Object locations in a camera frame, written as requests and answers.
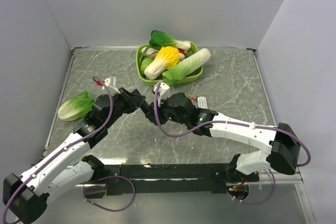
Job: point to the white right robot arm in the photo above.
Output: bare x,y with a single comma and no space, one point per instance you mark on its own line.
277,146

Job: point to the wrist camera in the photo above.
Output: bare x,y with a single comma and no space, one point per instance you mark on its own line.
110,83
163,92

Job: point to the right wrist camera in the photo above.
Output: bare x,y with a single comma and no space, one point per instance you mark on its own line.
163,92

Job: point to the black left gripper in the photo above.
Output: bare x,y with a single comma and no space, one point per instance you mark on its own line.
132,99

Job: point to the long green napa cabbage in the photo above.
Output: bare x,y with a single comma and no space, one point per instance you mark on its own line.
183,69

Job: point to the small green cabbage on table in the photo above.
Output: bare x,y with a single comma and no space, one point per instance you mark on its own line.
76,107

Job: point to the white radish in basket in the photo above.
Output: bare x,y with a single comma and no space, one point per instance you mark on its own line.
149,52

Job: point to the yellow napa cabbage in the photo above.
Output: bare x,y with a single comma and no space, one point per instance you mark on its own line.
166,58

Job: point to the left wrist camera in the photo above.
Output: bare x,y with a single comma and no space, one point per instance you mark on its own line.
110,83

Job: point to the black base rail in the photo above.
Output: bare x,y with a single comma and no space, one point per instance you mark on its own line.
169,178

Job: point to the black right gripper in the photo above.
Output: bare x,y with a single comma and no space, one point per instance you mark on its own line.
164,103

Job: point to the small green cabbage in basket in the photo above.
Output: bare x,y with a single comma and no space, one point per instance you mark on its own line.
144,64

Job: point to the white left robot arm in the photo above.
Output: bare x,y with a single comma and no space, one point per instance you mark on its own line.
28,194

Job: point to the white remote control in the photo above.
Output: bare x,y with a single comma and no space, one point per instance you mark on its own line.
202,102

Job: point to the black remote control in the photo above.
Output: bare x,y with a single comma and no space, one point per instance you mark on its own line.
140,101

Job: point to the dark green bok choy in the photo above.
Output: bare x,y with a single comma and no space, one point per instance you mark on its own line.
160,39

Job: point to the green plastic basket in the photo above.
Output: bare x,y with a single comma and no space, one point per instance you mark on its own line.
138,59

